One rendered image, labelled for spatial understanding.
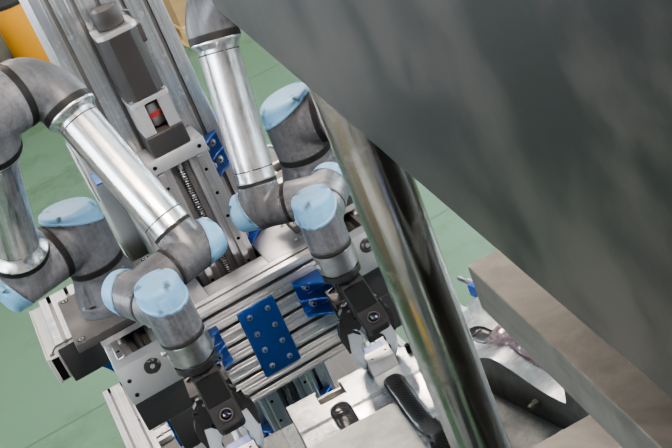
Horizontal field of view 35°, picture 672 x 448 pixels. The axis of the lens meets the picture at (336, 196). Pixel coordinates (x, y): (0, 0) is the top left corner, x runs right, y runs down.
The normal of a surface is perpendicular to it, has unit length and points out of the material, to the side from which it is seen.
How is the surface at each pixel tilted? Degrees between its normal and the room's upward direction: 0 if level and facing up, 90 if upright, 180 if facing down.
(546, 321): 0
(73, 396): 0
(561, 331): 0
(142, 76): 90
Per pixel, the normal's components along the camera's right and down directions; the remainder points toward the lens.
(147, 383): 0.40, 0.31
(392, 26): -0.89, 0.44
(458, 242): -0.33, -0.83
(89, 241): 0.67, 0.12
